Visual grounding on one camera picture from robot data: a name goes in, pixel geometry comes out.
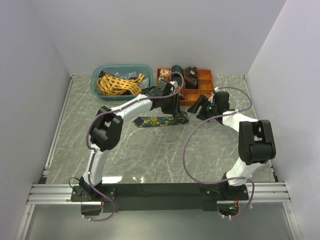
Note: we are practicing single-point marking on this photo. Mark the black floral rolled tie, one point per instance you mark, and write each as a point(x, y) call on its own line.
point(191, 71)

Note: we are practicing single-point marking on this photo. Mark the blue floral tie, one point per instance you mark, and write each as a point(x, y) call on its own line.
point(161, 121)

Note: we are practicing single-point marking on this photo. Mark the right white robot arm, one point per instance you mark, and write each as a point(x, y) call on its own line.
point(256, 144)

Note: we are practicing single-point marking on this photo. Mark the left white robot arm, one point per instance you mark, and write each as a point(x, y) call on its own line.
point(106, 128)

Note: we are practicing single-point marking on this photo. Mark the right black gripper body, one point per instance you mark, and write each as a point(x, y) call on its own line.
point(211, 108)

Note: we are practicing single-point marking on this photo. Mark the red white rolled tie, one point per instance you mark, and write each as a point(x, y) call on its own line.
point(164, 74)

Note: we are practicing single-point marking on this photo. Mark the dark tie in bin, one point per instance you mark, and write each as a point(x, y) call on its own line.
point(102, 75)

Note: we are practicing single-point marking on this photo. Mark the maroon rolled tie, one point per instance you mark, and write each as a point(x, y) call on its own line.
point(191, 82)

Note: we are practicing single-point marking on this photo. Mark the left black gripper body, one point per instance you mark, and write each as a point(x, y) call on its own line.
point(170, 105)

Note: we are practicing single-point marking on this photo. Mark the orange divided tray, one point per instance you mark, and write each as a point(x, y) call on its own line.
point(205, 87)

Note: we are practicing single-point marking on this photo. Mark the teal rolled tie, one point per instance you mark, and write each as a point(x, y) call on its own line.
point(178, 69)

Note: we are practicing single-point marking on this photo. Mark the blue plastic bin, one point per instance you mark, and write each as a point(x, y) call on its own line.
point(123, 69)

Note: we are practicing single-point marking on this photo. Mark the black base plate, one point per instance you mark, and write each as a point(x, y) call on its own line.
point(158, 196)

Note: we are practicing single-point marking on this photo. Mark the yellow patterned tie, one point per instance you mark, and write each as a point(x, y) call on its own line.
point(112, 86)

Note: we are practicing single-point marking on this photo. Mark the red striped rolled tie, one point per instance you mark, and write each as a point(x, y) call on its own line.
point(182, 94)

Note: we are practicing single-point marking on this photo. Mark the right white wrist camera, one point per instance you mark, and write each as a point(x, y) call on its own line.
point(215, 95)

